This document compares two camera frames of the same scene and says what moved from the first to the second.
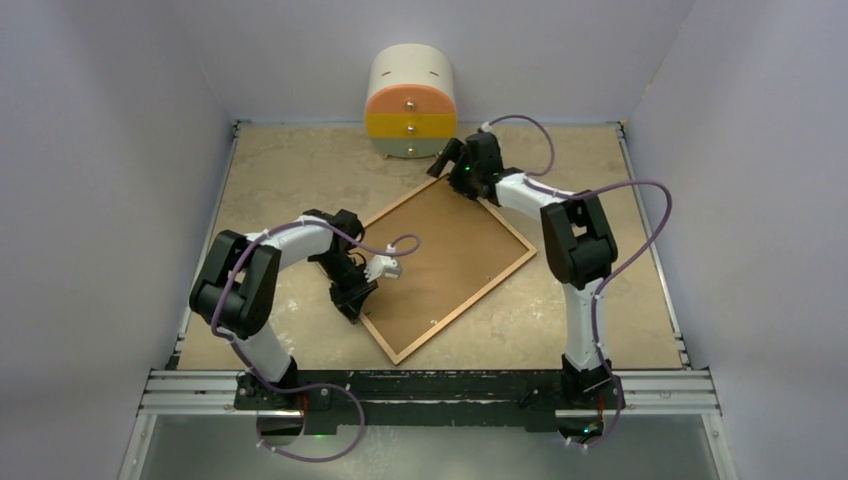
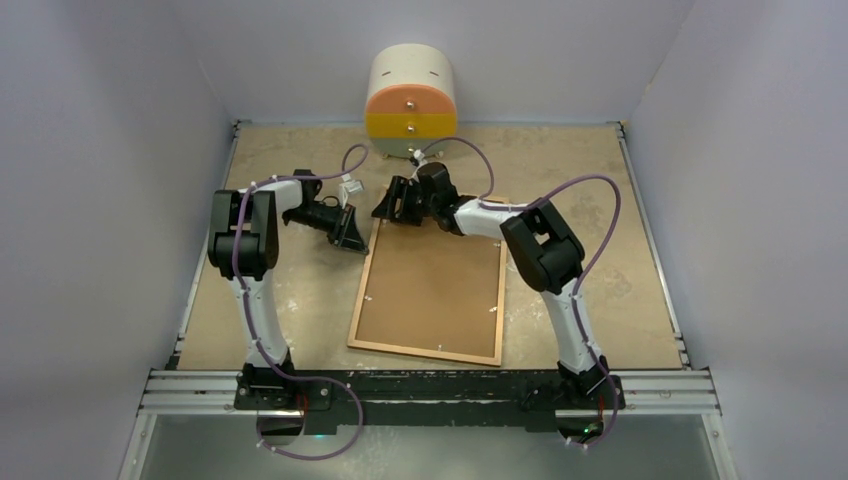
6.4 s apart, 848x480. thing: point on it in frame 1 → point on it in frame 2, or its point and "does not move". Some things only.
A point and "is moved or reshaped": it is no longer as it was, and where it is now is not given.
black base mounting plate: x=595 y=400 does not move
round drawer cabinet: x=411 y=101 does not move
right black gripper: x=455 y=153 → x=400 y=189
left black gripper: x=351 y=300 → x=345 y=233
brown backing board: x=465 y=246 is moved or reshaped
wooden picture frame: x=466 y=247 → x=370 y=264
